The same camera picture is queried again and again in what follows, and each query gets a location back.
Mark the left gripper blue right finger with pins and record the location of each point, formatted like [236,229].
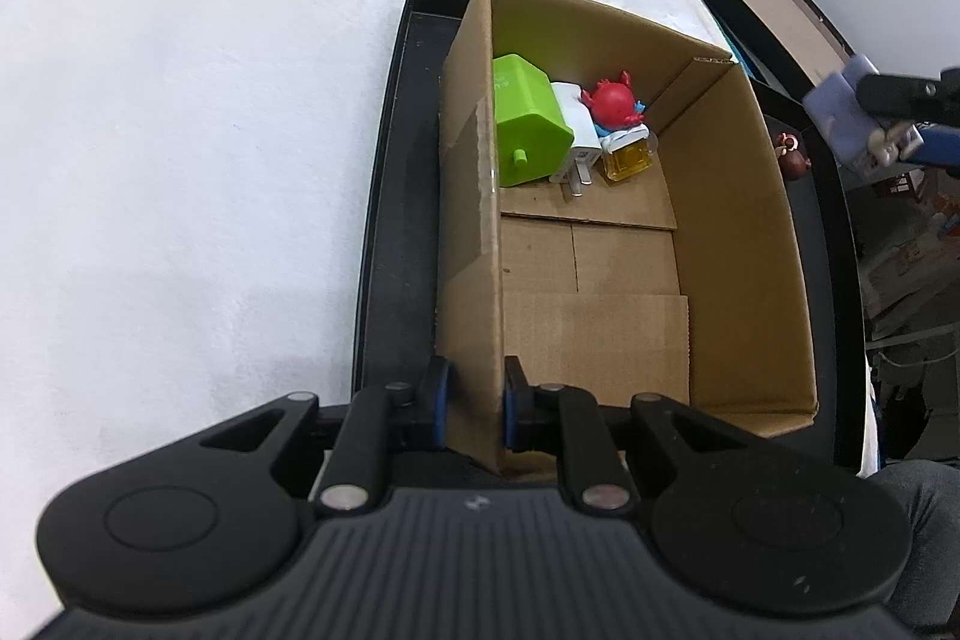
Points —
[518,405]

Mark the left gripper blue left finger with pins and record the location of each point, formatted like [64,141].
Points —
[432,402]

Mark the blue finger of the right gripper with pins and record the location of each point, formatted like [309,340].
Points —
[883,147]
[928,145]

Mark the white lavender cube charger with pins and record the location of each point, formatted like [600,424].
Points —
[842,122]

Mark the brown cardboard box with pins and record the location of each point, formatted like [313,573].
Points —
[684,280]

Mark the miniature beer mug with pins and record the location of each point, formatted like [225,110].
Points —
[628,152]

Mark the green plastic box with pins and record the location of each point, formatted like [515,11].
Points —
[531,135]

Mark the red blue creature figurine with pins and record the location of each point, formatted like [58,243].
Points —
[612,104]

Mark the white plug adapter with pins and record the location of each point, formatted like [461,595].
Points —
[575,174]

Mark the black shallow tray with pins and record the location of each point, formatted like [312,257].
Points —
[394,335]

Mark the black box lid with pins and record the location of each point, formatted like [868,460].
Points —
[790,45]

